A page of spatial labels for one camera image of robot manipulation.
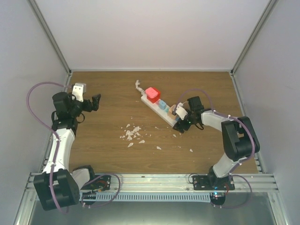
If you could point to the red cube plug adapter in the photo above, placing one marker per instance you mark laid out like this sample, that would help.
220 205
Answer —
153 98

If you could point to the pink plug adapter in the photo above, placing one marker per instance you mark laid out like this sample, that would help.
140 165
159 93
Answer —
152 92

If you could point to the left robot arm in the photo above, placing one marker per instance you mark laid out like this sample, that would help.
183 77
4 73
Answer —
56 186

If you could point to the white power strip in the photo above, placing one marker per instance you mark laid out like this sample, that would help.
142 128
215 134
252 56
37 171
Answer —
163 113

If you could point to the blue plug adapter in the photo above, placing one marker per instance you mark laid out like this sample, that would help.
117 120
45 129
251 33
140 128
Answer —
162 104

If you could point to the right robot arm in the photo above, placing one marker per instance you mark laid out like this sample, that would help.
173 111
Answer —
240 141

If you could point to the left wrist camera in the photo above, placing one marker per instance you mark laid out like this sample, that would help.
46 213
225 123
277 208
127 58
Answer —
78 91

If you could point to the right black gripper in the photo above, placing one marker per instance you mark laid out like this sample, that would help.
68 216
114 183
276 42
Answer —
177 125

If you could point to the tan wooden plug adapter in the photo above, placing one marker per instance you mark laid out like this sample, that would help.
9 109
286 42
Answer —
171 112

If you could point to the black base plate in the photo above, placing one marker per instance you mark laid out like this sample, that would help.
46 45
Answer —
204 182
100 185

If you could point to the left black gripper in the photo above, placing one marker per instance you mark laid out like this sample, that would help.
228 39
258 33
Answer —
95 104

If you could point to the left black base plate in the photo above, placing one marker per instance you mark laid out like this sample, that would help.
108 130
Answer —
100 185

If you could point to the slotted cable duct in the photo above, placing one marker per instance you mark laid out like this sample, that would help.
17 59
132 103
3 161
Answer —
149 197

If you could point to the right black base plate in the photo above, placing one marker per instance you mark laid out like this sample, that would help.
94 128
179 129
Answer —
204 182

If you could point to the aluminium front rail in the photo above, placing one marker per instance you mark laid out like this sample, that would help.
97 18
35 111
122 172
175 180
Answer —
181 183

